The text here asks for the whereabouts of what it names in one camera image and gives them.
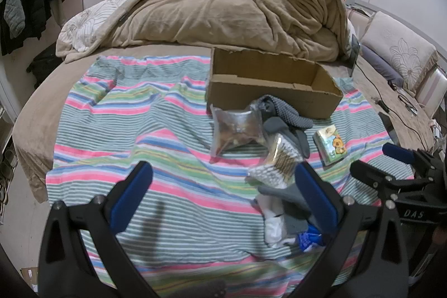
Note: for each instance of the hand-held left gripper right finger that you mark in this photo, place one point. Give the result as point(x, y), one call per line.
point(314, 193)

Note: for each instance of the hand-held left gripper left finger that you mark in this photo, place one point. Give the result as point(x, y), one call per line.
point(134, 193)

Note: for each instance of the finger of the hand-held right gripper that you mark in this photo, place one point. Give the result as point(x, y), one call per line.
point(370, 175)
point(398, 153)

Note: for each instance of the white and grey glove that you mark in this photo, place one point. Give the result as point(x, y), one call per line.
point(293, 217)

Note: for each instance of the blue and white packet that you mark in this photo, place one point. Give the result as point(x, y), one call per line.
point(307, 240)

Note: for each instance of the green cartoon tissue pack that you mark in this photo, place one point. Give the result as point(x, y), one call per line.
point(330, 144)

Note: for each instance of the white sock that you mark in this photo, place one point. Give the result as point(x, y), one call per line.
point(276, 230)

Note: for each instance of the grey dotted glove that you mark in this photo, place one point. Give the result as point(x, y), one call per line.
point(291, 113)
point(300, 141)

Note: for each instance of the clear snack bag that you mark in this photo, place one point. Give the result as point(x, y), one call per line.
point(234, 130)

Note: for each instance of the cardboard box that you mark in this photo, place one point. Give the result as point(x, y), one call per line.
point(272, 99)

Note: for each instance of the striped bed sheet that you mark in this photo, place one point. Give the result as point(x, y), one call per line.
point(157, 130)

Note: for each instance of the padded headboard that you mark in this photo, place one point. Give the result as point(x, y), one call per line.
point(433, 85)

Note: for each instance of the grey pillow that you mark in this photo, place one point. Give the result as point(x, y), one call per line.
point(380, 66)

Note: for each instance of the beige floral pillow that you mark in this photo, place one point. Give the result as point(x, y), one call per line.
point(401, 46)

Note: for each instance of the black tablet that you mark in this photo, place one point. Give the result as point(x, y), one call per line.
point(355, 53)

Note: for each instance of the bed with tan cover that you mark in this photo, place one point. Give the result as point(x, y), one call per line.
point(31, 123)

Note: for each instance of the black bag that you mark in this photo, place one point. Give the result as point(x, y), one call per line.
point(45, 64)

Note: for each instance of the white floral quilt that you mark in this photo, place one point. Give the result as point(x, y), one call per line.
point(90, 25)

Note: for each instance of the tan fleece blanket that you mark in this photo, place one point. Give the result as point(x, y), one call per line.
point(209, 11)

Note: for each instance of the black hanging jacket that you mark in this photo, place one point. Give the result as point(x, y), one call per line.
point(31, 4)

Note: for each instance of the grey quilted garment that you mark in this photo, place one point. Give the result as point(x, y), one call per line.
point(14, 11)

